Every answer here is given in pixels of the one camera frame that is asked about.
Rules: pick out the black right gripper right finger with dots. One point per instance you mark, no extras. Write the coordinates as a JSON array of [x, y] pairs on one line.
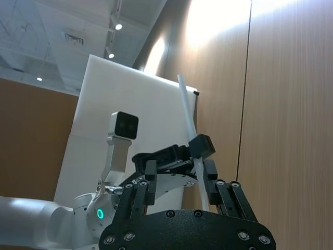
[[231, 200]]

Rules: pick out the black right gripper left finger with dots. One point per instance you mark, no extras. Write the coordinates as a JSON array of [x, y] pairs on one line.
[[135, 200]]

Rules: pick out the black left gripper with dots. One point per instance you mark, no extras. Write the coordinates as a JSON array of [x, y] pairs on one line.
[[171, 185]]

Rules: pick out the thin white plastic tube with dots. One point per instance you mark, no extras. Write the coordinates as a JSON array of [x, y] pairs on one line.
[[187, 112]]

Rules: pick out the large white board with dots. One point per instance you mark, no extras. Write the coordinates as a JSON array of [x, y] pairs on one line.
[[125, 104]]

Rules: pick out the round ceiling spot light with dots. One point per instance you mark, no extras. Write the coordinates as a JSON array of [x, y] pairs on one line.
[[39, 78], [118, 26], [111, 55]]

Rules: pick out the square ceiling air vent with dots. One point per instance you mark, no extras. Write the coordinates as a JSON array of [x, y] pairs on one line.
[[74, 38]]

